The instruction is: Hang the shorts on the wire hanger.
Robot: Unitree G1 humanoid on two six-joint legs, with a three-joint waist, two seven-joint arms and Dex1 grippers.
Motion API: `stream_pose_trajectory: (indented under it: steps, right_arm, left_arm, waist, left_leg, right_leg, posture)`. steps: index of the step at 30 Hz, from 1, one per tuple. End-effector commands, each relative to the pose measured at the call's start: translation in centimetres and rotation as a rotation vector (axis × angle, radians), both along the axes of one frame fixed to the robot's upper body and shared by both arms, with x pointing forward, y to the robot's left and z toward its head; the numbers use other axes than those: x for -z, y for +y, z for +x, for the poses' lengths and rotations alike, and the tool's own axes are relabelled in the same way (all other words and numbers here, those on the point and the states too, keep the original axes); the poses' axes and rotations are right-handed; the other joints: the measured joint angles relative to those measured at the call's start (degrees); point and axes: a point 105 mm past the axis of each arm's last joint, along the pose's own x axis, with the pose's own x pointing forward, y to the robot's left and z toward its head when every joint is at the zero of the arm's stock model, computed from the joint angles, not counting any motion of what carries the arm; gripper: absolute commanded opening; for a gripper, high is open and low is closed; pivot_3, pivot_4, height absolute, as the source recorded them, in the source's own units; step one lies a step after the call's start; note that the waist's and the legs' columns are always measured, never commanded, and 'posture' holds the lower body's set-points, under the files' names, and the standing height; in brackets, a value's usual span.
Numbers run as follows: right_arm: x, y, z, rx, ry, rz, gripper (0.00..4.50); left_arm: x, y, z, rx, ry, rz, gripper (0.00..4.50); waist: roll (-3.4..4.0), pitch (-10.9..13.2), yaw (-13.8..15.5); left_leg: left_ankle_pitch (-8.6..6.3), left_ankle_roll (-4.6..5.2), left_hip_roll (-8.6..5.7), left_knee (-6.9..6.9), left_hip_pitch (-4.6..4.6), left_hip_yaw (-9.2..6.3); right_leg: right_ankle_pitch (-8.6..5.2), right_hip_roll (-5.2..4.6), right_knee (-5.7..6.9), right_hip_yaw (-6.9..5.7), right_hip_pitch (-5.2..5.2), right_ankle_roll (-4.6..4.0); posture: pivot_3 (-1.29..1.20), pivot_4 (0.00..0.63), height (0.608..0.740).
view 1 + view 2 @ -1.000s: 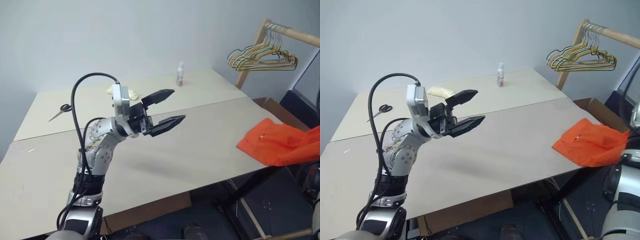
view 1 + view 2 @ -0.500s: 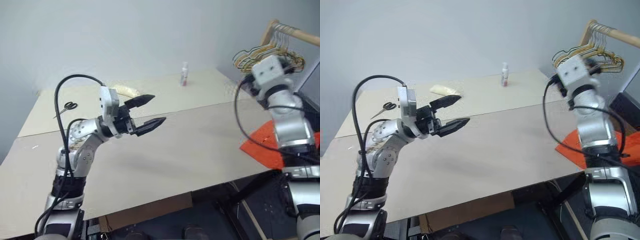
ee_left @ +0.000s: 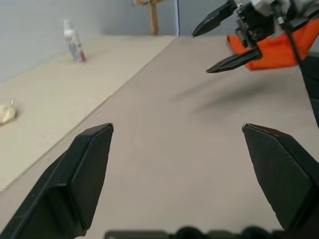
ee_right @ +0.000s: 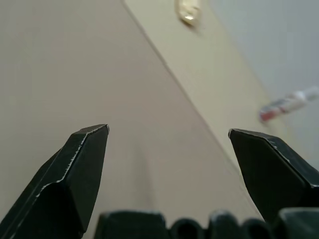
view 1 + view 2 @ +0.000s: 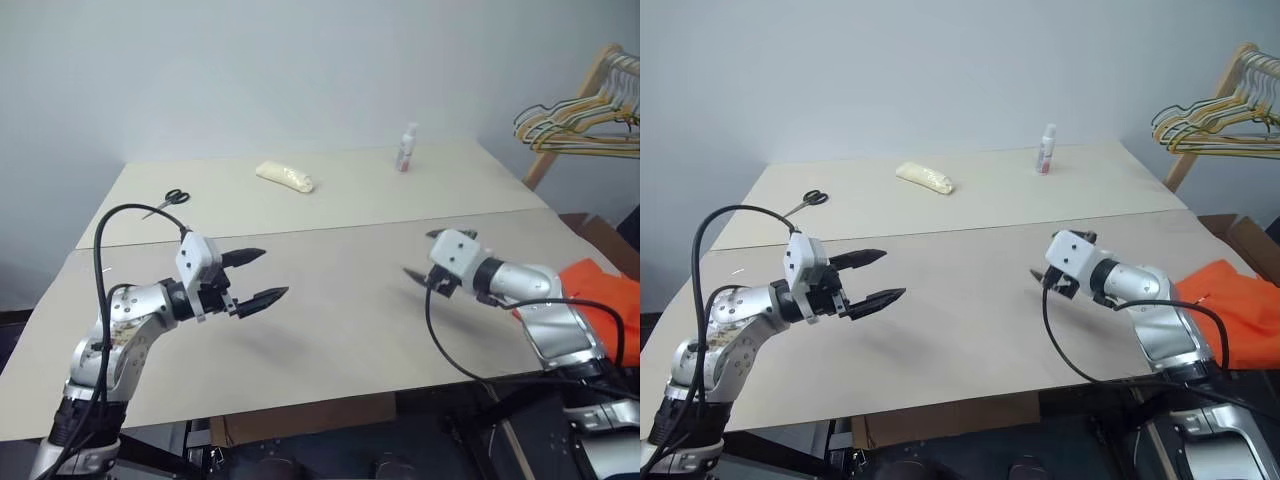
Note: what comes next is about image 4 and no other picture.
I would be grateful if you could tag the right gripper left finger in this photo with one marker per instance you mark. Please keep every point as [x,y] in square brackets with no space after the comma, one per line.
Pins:
[62,189]

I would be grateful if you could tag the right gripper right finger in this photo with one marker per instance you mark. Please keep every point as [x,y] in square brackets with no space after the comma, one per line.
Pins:
[274,179]

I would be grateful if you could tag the white spray bottle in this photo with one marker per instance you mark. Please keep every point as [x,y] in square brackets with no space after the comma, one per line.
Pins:
[281,105]

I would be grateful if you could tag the cream filled plastic bag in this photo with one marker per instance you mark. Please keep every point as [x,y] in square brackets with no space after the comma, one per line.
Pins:
[188,12]

